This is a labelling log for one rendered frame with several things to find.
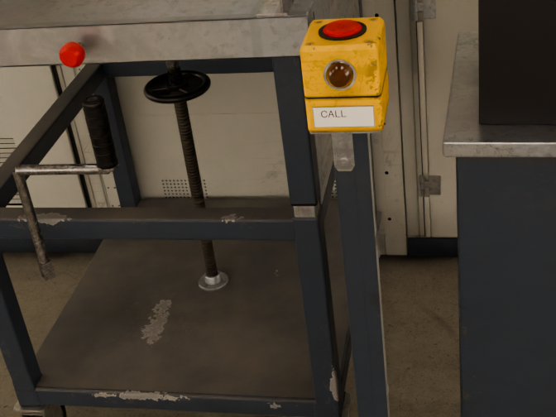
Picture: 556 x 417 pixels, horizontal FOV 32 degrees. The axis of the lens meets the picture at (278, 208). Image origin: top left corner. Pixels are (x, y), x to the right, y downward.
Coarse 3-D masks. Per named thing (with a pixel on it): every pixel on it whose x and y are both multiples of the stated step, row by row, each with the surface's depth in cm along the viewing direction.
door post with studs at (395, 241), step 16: (384, 0) 186; (384, 16) 188; (384, 128) 202; (384, 144) 204; (384, 160) 206; (400, 160) 205; (400, 176) 207; (400, 192) 209; (400, 208) 212; (400, 224) 214; (400, 240) 216
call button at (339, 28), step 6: (330, 24) 99; (336, 24) 99; (342, 24) 98; (348, 24) 98; (354, 24) 98; (360, 24) 99; (324, 30) 98; (330, 30) 97; (336, 30) 97; (342, 30) 97; (348, 30) 97; (354, 30) 97; (360, 30) 97; (336, 36) 97
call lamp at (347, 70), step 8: (328, 64) 96; (336, 64) 96; (344, 64) 96; (328, 72) 96; (336, 72) 95; (344, 72) 95; (352, 72) 96; (328, 80) 96; (336, 80) 96; (344, 80) 96; (352, 80) 97; (336, 88) 97; (344, 88) 97
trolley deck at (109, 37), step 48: (0, 0) 138; (48, 0) 135; (96, 0) 133; (144, 0) 130; (192, 0) 128; (240, 0) 126; (0, 48) 129; (48, 48) 128; (96, 48) 126; (144, 48) 125; (192, 48) 124; (240, 48) 122; (288, 48) 121
